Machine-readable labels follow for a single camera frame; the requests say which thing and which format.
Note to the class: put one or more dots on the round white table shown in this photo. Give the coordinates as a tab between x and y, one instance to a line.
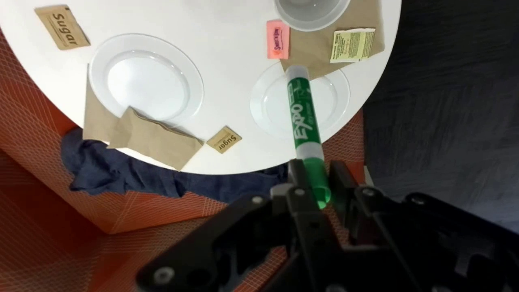
226	40

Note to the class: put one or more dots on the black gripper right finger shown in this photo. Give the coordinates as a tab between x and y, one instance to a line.
377	259

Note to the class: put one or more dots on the white plate near sofa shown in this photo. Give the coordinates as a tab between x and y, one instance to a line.
270	103

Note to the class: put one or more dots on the brown sugar packet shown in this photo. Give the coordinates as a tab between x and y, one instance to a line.
62	27
224	141

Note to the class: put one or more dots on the brown sugar packet right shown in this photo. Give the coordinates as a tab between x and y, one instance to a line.
62	27

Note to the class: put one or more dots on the white paper cup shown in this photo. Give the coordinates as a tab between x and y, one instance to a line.
310	16

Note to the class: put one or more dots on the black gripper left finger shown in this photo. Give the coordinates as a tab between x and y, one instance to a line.
312	265

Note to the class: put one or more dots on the pink sweetener packet left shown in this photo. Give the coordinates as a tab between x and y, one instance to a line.
278	40

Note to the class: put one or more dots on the white plate far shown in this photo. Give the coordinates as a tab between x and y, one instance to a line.
148	76

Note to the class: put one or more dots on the green Expo marker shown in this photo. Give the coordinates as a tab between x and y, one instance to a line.
305	134

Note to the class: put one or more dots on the brown napkin far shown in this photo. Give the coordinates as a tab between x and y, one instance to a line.
125	128

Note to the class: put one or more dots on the yellow-green tea packet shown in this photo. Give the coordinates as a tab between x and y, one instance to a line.
351	45

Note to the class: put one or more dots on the brown sugar packet left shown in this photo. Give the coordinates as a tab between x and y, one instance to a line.
224	141

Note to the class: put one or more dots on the orange corner sofa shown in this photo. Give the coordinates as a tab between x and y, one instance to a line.
54	240

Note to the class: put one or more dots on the navy blue cloth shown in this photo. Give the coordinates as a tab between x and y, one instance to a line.
98	170

